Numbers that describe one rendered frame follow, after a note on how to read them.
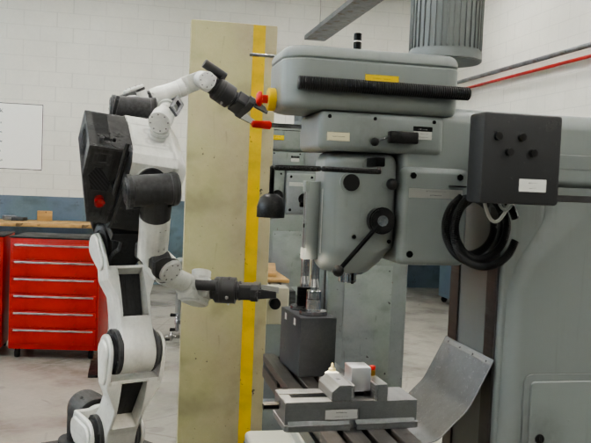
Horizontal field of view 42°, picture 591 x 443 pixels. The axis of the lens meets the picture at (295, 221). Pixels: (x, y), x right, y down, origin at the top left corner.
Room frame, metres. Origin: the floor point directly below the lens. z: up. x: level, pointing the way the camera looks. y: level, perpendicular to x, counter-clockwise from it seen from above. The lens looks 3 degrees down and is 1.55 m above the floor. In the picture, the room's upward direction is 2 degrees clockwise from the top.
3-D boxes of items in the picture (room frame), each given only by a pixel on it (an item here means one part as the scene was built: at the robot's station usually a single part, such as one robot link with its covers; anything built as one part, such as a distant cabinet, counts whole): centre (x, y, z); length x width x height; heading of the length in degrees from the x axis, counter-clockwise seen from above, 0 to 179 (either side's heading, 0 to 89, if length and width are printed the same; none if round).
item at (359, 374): (1.95, -0.18, 1.05); 0.06 x 0.05 x 0.06; 14
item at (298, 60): (2.08, -0.16, 1.81); 0.47 x 0.26 x 0.16; 102
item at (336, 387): (1.93, -0.12, 1.03); 0.12 x 0.06 x 0.04; 14
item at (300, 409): (1.94, -0.15, 0.99); 0.35 x 0.15 x 0.11; 104
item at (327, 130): (2.09, -0.19, 1.68); 0.34 x 0.24 x 0.10; 102
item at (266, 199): (1.95, 0.06, 1.48); 0.07 x 0.07 x 0.06
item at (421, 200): (2.12, -0.34, 1.47); 0.24 x 0.19 x 0.26; 12
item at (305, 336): (2.48, -0.05, 1.04); 0.22 x 0.12 x 0.20; 17
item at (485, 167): (1.81, -0.51, 1.62); 0.20 x 0.09 x 0.21; 102
